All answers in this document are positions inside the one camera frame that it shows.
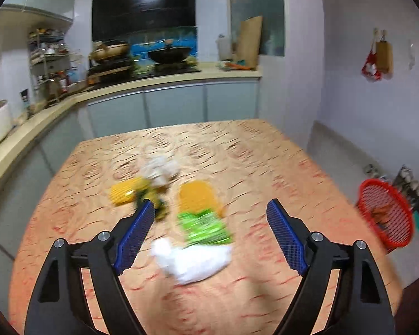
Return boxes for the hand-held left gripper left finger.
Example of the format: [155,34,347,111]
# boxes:
[24,198,156,335]

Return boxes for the green snack packet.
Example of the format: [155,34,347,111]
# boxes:
[176,209,254,245]

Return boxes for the black wok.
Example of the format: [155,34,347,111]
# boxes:
[147,46,192,65]

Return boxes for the frosted glass window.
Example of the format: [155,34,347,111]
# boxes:
[229,0,286,56]

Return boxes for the black gas stove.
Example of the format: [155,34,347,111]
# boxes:
[87,59,201,86]

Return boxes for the red hanging decoration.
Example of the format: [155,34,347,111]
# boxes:
[361,51,383,82]

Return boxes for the small yellow foam net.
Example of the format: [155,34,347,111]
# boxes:
[110,178,151,206]

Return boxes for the wooden cutting board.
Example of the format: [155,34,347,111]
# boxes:
[235,16,263,70]

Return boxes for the metal spice rack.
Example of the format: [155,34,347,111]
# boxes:
[28,28,78,102]

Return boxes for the grey kitchen counter cabinet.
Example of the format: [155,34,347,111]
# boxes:
[0,61,262,252]

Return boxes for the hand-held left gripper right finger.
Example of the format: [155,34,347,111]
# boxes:
[266,198,396,335]

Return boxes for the clear plastic bottle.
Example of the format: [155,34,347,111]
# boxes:
[216,34,233,61]

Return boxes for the large yellow foam net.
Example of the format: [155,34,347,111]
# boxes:
[178,180,224,219]

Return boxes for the blue backsplash panel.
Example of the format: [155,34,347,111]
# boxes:
[127,26,198,60]

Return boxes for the white crumpled tissue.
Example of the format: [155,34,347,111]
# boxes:
[151,239,233,284]

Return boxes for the crumpled pale paper ball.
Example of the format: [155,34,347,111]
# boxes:
[140,156,180,187]

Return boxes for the red plastic mesh basket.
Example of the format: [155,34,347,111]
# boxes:
[357,179,415,253]

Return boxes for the rose patterned tablecloth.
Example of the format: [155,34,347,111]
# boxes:
[9,119,404,335]

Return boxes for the brown hanging paper bag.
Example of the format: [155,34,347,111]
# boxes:
[375,40,393,75]

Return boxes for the black range hood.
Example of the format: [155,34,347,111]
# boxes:
[92,0,196,40]

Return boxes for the orange and teal utensils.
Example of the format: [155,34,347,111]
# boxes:
[218,60,254,71]

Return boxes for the golden cooking pot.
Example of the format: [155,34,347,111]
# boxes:
[89,40,130,63]

